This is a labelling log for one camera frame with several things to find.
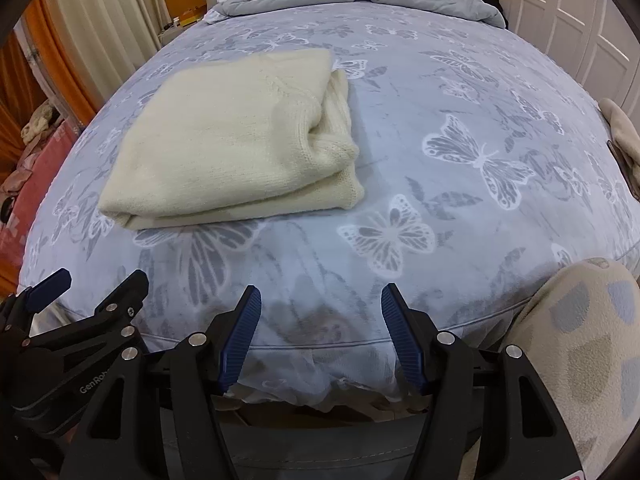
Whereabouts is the dark cloth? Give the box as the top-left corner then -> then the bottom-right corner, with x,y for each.
472,0 -> 509,28

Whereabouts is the butterfly print bed sheet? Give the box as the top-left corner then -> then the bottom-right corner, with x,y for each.
15,1 -> 640,408

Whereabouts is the person's spotted fleece trouser leg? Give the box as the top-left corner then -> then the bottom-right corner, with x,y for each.
497,257 -> 640,480

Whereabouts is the bedside table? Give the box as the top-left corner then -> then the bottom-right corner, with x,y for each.
159,7 -> 208,51

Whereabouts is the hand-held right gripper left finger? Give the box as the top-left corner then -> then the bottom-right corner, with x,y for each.
60,284 -> 264,480

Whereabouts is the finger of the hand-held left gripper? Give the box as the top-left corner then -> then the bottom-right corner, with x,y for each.
20,269 -> 151,361
0,268 -> 73,333

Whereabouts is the red patterned cloth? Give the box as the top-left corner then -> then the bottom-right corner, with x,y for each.
0,120 -> 83,301

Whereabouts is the white wardrobe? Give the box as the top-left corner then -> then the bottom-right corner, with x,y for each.
470,0 -> 640,106

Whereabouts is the cream curtain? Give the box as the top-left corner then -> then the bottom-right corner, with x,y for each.
47,0 -> 168,116

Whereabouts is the cream knitted cardigan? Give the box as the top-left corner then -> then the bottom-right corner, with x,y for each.
97,49 -> 366,232

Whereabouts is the orange curtain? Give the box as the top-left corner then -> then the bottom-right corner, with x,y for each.
0,0 -> 96,161

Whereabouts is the beige plush toy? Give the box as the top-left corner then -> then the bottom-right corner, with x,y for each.
21,102 -> 63,143

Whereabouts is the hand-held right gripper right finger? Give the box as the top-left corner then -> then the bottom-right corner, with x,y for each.
380,282 -> 587,480

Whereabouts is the beige fluffy cloth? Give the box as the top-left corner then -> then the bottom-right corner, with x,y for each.
597,97 -> 640,186

